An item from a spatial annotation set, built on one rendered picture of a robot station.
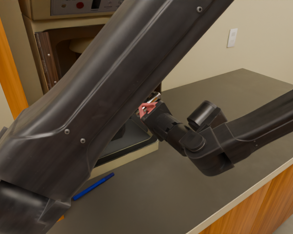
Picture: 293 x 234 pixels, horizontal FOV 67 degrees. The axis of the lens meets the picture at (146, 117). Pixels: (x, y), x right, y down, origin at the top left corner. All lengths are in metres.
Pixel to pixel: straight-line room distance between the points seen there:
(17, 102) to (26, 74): 0.54
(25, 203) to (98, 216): 0.47
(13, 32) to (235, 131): 0.80
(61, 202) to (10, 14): 0.82
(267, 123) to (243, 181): 0.39
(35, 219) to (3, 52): 0.29
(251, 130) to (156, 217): 0.35
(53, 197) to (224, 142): 0.30
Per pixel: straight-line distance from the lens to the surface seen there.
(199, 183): 0.73
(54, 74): 0.53
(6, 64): 0.43
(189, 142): 0.42
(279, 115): 0.42
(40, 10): 0.47
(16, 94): 0.45
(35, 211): 0.20
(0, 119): 1.05
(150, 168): 0.75
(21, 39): 0.96
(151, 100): 0.61
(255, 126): 0.42
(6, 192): 0.19
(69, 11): 0.49
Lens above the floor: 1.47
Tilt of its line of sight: 32 degrees down
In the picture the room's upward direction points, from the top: straight up
